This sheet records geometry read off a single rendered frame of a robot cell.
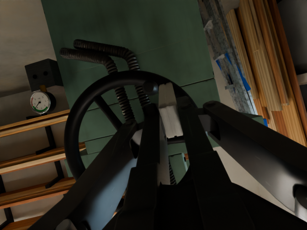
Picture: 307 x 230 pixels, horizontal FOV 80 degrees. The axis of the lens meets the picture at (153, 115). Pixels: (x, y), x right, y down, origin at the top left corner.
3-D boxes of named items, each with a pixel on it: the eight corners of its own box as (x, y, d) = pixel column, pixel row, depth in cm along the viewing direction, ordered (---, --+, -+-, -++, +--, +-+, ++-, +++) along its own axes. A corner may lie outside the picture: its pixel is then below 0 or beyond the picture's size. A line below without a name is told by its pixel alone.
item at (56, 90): (47, 57, 52) (55, 85, 53) (71, 65, 64) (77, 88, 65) (22, 65, 53) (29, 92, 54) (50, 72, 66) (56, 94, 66)
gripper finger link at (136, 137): (166, 143, 14) (128, 150, 14) (164, 115, 18) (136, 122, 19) (161, 125, 13) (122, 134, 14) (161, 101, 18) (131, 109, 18)
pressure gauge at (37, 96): (44, 81, 50) (52, 110, 50) (54, 83, 54) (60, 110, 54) (24, 87, 51) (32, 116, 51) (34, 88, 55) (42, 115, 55)
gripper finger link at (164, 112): (175, 137, 16) (166, 139, 16) (171, 107, 22) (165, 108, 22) (167, 105, 14) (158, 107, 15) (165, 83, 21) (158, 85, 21)
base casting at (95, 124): (216, 77, 50) (224, 109, 51) (195, 90, 107) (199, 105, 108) (69, 115, 57) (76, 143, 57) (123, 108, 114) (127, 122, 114)
